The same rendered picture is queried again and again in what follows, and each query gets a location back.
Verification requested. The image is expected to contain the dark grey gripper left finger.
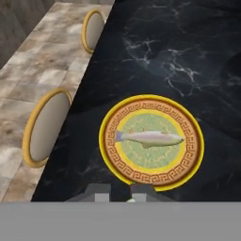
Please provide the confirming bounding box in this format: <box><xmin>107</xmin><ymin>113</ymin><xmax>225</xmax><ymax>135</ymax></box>
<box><xmin>67</xmin><ymin>184</ymin><xmax>111</xmax><ymax>203</ymax></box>

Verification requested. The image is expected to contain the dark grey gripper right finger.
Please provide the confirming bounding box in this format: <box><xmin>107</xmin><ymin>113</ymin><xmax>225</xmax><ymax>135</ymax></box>
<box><xmin>130</xmin><ymin>184</ymin><xmax>174</xmax><ymax>203</ymax></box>

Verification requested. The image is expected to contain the yellow patterned plate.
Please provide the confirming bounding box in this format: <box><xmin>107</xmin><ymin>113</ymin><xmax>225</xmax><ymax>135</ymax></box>
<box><xmin>98</xmin><ymin>93</ymin><xmax>205</xmax><ymax>192</ymax></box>

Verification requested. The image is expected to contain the silver fish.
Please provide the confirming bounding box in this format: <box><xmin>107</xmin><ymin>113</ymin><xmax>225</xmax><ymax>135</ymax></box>
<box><xmin>114</xmin><ymin>130</ymin><xmax>185</xmax><ymax>150</ymax></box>

